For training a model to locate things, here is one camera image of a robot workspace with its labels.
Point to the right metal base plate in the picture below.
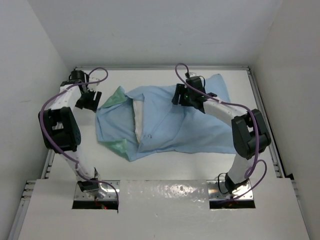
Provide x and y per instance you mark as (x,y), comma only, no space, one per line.
(217,192)

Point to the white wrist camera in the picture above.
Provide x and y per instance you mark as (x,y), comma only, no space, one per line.
(190,74)
(91,83)

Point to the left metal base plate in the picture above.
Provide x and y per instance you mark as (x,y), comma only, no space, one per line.
(103,191)

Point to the metal base plate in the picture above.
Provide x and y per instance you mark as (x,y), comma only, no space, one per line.
(103,191)
(217,192)

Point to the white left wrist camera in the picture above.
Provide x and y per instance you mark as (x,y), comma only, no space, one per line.
(91,83)

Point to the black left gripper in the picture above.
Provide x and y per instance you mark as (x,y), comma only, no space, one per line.
(91,104)

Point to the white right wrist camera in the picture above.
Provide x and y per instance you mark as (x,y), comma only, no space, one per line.
(190,74)

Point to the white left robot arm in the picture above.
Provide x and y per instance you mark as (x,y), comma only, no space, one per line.
(60,130)

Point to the blue and green pillowcase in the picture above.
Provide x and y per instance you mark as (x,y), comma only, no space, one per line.
(166,127)

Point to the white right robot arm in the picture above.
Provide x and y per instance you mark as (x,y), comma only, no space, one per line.
(249,131)

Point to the white pillow with yellow band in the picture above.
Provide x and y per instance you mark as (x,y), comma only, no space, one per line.
(138,109)

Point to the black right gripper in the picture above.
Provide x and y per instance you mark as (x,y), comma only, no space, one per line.
(180,89)

